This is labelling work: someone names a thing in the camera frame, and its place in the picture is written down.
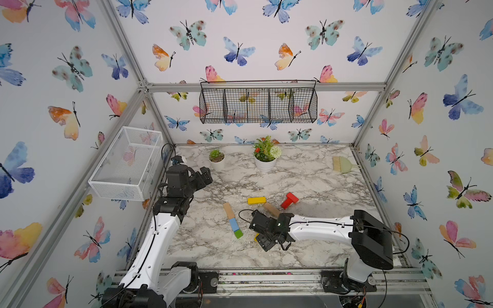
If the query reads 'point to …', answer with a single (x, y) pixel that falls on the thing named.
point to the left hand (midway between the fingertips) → (201, 171)
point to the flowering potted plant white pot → (266, 153)
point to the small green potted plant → (216, 156)
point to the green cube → (238, 233)
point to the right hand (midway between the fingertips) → (268, 235)
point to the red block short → (293, 197)
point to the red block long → (287, 202)
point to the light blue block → (234, 224)
